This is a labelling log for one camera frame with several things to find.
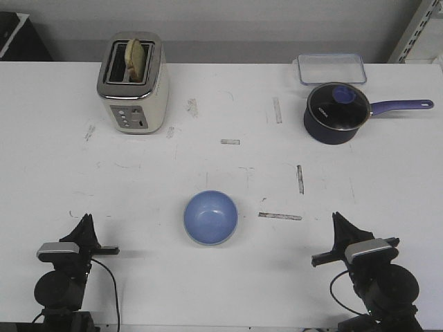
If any black right cable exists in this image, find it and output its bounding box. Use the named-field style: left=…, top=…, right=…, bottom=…
left=329, top=270, right=363, bottom=316

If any dark blue saucepan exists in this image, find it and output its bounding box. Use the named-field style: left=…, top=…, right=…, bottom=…
left=303, top=82, right=434, bottom=145

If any black cable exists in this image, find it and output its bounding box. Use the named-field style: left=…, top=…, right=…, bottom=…
left=329, top=270, right=363, bottom=316
left=89, top=258, right=120, bottom=332

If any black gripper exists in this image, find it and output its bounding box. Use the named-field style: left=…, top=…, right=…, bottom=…
left=53, top=214, right=120, bottom=285
left=311, top=212, right=400, bottom=291

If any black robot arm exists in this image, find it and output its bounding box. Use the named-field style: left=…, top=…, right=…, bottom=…
left=311, top=212, right=423, bottom=331
left=31, top=214, right=120, bottom=331

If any white perforated metal rack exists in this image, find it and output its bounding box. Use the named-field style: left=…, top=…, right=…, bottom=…
left=387, top=0, right=442, bottom=64

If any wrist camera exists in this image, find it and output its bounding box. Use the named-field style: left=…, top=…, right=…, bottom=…
left=345, top=238, right=392, bottom=264
left=36, top=242, right=80, bottom=262

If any bread slice in toaster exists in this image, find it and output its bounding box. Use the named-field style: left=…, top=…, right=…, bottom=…
left=124, top=39, right=146, bottom=82

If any blue bowl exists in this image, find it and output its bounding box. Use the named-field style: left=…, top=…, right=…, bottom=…
left=183, top=190, right=238, bottom=246

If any clear plastic food container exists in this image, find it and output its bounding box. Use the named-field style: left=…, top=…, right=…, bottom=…
left=295, top=53, right=367, bottom=86

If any cream toaster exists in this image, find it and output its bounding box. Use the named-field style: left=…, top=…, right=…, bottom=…
left=97, top=31, right=169, bottom=134

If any glass pot lid blue knob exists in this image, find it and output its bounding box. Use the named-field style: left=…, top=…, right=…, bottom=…
left=307, top=82, right=370, bottom=131

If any black left cable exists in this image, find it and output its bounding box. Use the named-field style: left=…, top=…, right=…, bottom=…
left=89, top=258, right=120, bottom=332

